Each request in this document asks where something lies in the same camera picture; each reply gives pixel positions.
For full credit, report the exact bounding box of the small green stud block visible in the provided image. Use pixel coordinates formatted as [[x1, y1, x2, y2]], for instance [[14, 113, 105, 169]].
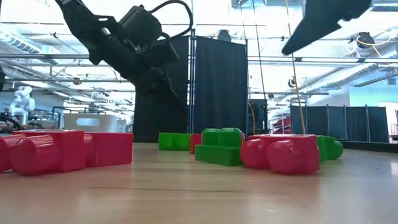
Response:
[[195, 128, 245, 167]]

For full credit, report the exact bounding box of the white plastic bin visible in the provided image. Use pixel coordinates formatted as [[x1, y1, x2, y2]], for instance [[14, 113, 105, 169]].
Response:
[[63, 113, 127, 134]]

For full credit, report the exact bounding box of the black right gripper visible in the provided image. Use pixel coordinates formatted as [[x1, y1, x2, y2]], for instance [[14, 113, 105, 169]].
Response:
[[281, 0, 373, 56]]

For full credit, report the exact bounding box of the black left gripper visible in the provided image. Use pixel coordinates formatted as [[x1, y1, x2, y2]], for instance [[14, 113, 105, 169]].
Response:
[[91, 29, 180, 99]]

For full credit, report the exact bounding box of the large red stud block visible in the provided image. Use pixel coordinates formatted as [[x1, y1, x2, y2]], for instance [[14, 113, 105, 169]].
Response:
[[83, 133, 134, 168]]

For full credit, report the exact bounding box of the black left camera cable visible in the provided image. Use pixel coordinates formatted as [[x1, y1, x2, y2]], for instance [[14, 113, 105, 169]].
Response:
[[148, 0, 194, 40]]

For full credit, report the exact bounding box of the black hanging cable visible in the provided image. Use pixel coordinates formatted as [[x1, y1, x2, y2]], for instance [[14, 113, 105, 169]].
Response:
[[251, 0, 269, 135]]

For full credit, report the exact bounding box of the yellow cable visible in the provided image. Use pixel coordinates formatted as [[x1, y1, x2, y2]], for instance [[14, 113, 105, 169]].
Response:
[[285, 0, 307, 136]]

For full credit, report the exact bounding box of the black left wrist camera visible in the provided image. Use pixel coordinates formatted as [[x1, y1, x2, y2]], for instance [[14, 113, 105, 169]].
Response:
[[119, 4, 162, 47]]

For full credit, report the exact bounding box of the white humanoid robot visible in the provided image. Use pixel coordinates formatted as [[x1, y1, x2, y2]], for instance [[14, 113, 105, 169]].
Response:
[[8, 85, 36, 126]]

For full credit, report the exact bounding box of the red storage rack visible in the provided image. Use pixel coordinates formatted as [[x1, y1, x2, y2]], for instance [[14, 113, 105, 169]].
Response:
[[272, 116, 292, 135]]

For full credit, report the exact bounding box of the blue partition screen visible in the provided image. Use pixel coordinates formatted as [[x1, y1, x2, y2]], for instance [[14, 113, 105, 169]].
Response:
[[289, 105, 390, 143]]

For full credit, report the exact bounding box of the dark equipment cabinet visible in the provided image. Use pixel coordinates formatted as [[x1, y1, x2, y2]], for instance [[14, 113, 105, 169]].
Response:
[[248, 98, 269, 135]]

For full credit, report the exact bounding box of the black curtain partition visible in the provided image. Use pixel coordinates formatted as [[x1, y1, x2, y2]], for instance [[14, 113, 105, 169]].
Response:
[[132, 28, 249, 143]]

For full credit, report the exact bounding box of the small red stud block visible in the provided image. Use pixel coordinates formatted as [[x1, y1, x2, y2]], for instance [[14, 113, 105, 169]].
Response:
[[240, 134, 320, 175], [189, 133, 203, 155], [0, 129, 86, 175]]

